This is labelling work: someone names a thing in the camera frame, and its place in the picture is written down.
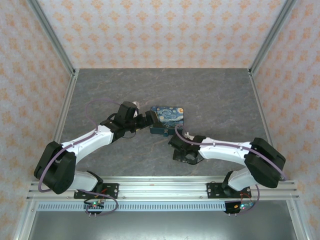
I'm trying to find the short aluminium frame post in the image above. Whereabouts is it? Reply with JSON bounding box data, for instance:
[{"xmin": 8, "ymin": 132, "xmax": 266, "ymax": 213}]
[
  {"xmin": 13, "ymin": 199, "xmax": 38, "ymax": 240},
  {"xmin": 286, "ymin": 199, "xmax": 308, "ymax": 240}
]

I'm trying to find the red wire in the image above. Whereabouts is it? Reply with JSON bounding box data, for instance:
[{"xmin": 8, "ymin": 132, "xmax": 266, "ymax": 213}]
[
  {"xmin": 238, "ymin": 187, "xmax": 252, "ymax": 201},
  {"xmin": 98, "ymin": 186, "xmax": 111, "ymax": 201}
]

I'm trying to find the aluminium table side rail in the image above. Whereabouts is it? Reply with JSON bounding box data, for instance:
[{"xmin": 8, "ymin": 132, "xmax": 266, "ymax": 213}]
[
  {"xmin": 248, "ymin": 69, "xmax": 274, "ymax": 142},
  {"xmin": 53, "ymin": 69, "xmax": 80, "ymax": 146}
]

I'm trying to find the grey metal panel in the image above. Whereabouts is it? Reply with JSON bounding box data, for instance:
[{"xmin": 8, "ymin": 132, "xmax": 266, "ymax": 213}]
[{"xmin": 27, "ymin": 209, "xmax": 297, "ymax": 240}]

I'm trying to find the white slotted cable duct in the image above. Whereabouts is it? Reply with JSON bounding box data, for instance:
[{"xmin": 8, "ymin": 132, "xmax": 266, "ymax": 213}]
[{"xmin": 36, "ymin": 201, "xmax": 227, "ymax": 212}]

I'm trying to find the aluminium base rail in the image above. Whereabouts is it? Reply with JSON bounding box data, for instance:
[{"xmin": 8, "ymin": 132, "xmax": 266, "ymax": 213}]
[{"xmin": 26, "ymin": 175, "xmax": 300, "ymax": 201}]

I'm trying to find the starry night painted tin box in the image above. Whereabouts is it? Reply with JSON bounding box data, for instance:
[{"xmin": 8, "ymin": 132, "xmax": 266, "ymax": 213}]
[{"xmin": 149, "ymin": 105, "xmax": 186, "ymax": 137}]

